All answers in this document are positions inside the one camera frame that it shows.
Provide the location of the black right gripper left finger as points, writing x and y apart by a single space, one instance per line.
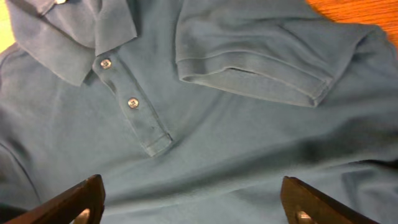
83 203

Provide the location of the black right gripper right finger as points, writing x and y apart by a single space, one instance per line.
304 204

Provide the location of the blue polo shirt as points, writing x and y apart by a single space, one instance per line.
194 111

